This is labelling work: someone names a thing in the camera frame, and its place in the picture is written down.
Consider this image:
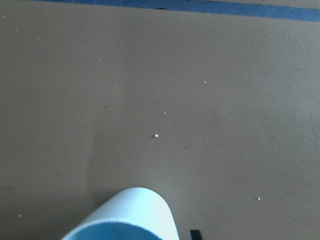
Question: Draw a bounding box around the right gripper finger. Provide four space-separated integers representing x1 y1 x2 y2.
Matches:
189 229 202 240

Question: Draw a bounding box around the light blue cup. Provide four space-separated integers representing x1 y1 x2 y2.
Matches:
63 187 179 240

